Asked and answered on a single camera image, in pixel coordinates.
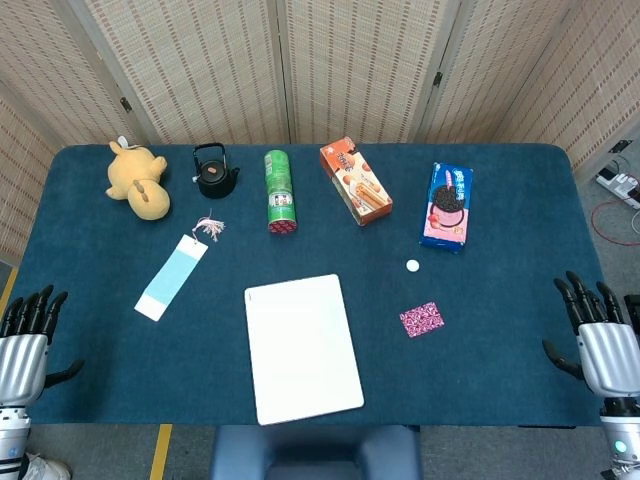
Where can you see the white magnetic board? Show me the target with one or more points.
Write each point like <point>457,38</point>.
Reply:
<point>305,350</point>

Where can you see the yellow plush toy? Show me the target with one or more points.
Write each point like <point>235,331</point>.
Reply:
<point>142,185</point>

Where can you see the blue cookie box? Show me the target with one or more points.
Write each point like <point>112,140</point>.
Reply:
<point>447,210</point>

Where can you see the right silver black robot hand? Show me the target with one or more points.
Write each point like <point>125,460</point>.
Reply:
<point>607,355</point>

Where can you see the white power strip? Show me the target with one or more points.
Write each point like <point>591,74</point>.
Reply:
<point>620,182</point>

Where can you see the blue padded chair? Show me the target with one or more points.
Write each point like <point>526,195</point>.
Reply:
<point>315,455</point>

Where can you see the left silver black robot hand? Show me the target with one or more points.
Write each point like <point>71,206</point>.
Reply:
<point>22,360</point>

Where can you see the green chip can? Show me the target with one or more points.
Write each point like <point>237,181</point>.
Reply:
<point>280,190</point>

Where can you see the small white disc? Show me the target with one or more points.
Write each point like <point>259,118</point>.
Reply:
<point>412,266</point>

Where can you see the pink patterned card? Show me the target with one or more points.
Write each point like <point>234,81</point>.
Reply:
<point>422,320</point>

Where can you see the blue white tasselled bookmark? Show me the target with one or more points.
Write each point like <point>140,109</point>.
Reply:
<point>170,275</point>

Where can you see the blue table cloth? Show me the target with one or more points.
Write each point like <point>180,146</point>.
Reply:
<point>500,350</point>

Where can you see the woven folding screen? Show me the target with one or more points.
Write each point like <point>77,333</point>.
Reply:
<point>200,75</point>

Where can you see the black cast iron teapot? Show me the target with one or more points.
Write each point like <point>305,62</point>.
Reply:
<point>215,180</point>

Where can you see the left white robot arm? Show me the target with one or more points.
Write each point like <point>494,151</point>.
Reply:
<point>12,440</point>

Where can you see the white shoe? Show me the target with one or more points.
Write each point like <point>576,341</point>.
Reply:
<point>47,470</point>

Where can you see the orange biscuit box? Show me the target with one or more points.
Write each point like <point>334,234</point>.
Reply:
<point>357,180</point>

